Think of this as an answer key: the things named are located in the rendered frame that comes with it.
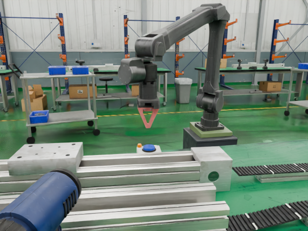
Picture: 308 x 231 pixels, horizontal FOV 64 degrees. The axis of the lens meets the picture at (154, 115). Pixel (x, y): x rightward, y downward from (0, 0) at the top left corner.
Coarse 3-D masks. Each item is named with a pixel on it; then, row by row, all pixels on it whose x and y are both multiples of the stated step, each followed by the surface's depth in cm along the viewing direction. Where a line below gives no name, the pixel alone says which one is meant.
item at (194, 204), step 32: (96, 192) 53; (128, 192) 53; (160, 192) 53; (192, 192) 54; (64, 224) 44; (96, 224) 45; (128, 224) 47; (160, 224) 46; (192, 224) 47; (224, 224) 48
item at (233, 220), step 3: (228, 216) 57; (231, 216) 57; (234, 216) 57; (231, 219) 56; (234, 219) 56; (237, 219) 56; (231, 222) 55; (234, 222) 55; (237, 222) 55; (234, 225) 54; (237, 225) 54; (240, 225) 54; (234, 228) 53; (237, 228) 53; (240, 228) 53; (243, 228) 53
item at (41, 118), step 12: (24, 72) 340; (60, 72) 323; (72, 72) 337; (84, 72) 327; (24, 84) 299; (24, 96) 302; (36, 120) 316; (48, 120) 331; (60, 120) 331; (72, 120) 331; (84, 120) 337; (96, 120) 345; (96, 132) 349
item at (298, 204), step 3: (297, 201) 58; (294, 204) 58; (297, 204) 57; (300, 204) 57; (297, 207) 57; (300, 207) 56; (303, 207) 56; (306, 207) 56; (300, 210) 55; (303, 210) 55; (306, 210) 55; (303, 213) 54; (306, 213) 54
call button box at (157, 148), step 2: (142, 146) 85; (156, 146) 85; (158, 146) 85; (138, 148) 83; (140, 148) 83; (142, 148) 82; (156, 148) 83; (158, 148) 83; (138, 150) 82; (140, 150) 82; (142, 150) 81; (144, 150) 81; (152, 150) 81; (154, 150) 81; (156, 150) 82; (158, 150) 82; (160, 150) 82; (138, 152) 80; (140, 152) 80; (142, 152) 80; (144, 152) 80; (146, 152) 80; (148, 152) 80; (150, 152) 80; (152, 152) 80; (154, 152) 80; (156, 152) 80
